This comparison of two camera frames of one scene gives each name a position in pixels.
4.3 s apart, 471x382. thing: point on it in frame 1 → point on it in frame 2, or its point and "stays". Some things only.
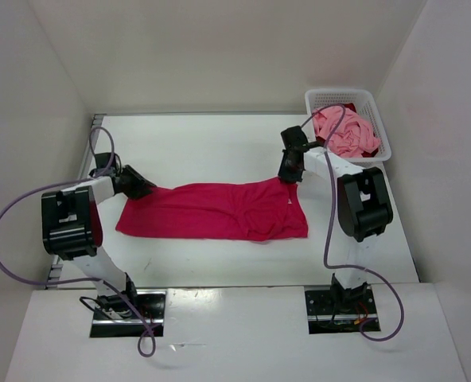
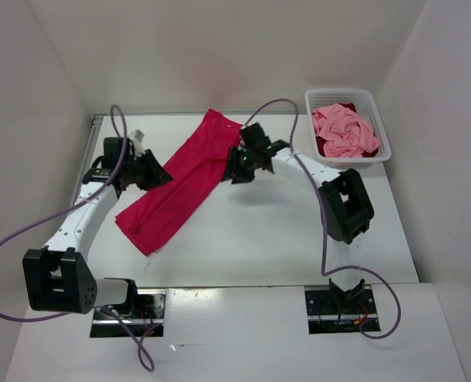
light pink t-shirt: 354,138 stays
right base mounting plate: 349,310 stays
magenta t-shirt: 266,210 → 199,163
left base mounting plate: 146,317 stays
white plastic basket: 366,103 stays
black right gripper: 287,175 → 233,168
